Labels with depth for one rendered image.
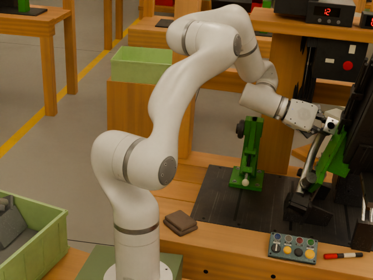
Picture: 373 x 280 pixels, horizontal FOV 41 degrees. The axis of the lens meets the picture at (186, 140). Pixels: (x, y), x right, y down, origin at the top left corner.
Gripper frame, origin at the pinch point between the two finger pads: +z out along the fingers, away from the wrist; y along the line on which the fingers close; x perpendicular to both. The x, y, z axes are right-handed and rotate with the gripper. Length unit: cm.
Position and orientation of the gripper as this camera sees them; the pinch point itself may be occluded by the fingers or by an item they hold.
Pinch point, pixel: (326, 126)
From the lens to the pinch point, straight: 178.7
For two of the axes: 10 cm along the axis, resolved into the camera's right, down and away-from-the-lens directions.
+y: 3.7, -8.8, 2.8
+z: 9.2, 3.8, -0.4
